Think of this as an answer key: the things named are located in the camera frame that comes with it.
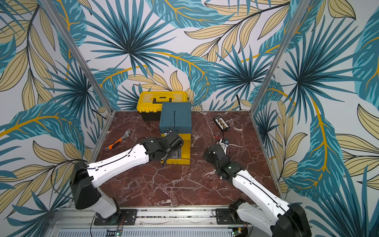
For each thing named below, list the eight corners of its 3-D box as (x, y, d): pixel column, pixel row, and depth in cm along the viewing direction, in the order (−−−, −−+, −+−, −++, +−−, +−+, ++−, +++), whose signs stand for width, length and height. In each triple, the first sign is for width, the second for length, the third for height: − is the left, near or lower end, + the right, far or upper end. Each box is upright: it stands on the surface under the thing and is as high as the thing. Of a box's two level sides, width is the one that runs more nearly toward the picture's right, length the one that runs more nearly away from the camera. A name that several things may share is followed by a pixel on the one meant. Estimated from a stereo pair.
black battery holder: (222, 132, 110) (223, 130, 108) (213, 119, 118) (213, 117, 116) (229, 129, 112) (230, 127, 110) (219, 117, 120) (220, 115, 118)
